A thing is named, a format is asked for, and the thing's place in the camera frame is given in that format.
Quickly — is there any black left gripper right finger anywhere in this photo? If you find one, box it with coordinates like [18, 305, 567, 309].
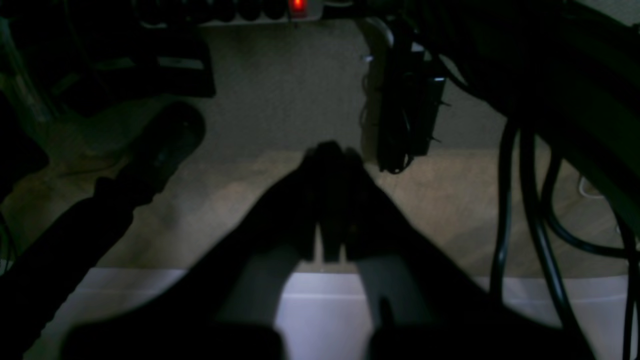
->
[325, 141, 594, 360]

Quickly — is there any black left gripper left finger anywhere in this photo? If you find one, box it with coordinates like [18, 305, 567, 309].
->
[65, 143, 326, 360]

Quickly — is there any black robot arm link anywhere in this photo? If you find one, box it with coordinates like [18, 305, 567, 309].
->
[1, 101, 206, 360]

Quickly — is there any black power adapter brick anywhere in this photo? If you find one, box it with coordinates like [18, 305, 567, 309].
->
[366, 16, 448, 174]

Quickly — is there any black cable bundle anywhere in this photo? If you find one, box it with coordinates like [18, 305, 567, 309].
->
[490, 120, 640, 360]

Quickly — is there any white power strip red switch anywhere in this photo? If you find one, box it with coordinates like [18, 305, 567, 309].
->
[140, 0, 361, 27]

